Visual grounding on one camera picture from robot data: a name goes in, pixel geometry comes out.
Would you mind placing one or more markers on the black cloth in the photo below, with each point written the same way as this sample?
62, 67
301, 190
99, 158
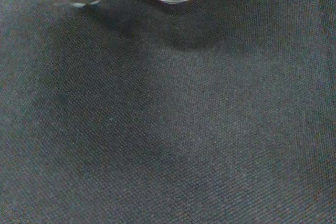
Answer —
168, 119

